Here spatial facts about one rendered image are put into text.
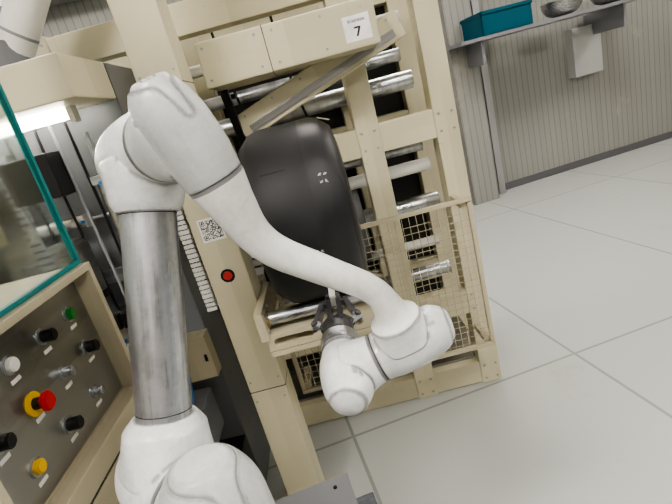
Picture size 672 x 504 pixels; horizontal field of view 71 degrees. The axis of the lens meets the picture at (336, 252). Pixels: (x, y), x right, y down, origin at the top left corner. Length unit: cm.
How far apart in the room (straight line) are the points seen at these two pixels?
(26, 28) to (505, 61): 488
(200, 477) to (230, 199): 42
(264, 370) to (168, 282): 87
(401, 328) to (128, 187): 54
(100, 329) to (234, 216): 73
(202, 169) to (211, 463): 44
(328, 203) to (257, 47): 67
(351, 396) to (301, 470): 105
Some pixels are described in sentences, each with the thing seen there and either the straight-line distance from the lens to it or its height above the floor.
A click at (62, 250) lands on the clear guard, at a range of 135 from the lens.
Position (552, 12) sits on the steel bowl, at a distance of 567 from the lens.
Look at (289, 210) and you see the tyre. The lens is 127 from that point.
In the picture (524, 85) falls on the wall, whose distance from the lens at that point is 604.
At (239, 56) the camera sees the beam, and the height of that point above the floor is 171.
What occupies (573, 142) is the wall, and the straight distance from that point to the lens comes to 645.
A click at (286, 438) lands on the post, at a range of 185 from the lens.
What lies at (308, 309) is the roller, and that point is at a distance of 149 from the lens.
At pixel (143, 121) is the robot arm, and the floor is 154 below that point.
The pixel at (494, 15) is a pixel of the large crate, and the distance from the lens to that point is 516.
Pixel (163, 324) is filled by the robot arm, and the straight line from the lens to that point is 89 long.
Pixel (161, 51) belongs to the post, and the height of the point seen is 174.
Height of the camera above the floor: 150
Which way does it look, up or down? 17 degrees down
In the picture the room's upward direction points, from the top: 15 degrees counter-clockwise
